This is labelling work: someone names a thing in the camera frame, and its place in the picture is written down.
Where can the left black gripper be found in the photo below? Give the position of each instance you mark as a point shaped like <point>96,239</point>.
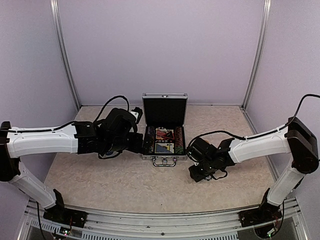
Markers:
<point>137,147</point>

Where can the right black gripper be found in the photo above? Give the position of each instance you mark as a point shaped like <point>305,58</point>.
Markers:
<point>196,176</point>

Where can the green chip stack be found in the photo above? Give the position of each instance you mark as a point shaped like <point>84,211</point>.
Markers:
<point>179,149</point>

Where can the aluminium poker case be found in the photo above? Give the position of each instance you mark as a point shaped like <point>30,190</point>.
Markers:
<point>167,110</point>

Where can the black red triangular button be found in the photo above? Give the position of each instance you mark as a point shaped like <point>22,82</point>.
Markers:
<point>169,135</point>

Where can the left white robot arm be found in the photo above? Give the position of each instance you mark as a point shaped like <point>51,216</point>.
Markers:
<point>76,137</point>

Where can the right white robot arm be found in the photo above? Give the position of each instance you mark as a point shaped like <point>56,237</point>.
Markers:
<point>293,138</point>

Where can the left chip row in case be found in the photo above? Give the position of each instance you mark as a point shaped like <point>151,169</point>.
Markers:
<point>149,140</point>

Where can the chip row in case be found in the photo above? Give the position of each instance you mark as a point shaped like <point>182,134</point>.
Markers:
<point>149,140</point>
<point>178,136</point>

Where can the red card deck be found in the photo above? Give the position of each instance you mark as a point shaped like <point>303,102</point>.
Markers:
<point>159,132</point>

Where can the blue card deck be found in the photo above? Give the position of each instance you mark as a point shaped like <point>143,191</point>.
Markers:
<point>164,148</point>

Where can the right chip row in case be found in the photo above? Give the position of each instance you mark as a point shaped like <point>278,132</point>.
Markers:
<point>178,136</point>

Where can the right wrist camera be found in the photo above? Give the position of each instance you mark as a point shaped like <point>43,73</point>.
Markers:
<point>201,150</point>

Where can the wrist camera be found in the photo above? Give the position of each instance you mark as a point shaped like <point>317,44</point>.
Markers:
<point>137,112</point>
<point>201,150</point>

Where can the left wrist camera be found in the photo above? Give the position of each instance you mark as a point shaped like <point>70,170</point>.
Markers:
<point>137,112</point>

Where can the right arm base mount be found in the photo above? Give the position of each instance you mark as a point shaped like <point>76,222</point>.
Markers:
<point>265,212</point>

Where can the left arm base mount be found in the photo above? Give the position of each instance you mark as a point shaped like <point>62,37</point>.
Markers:
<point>60,214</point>

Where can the front aluminium rail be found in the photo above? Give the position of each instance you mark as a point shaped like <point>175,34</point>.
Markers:
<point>109,225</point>

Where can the left aluminium frame post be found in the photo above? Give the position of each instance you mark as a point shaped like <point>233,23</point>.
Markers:
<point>54,5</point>

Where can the aluminium frame post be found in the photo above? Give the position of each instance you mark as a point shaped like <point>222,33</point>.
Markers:
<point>54,5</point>
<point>258,53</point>

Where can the right aluminium frame post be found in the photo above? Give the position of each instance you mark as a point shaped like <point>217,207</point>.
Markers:
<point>258,53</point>

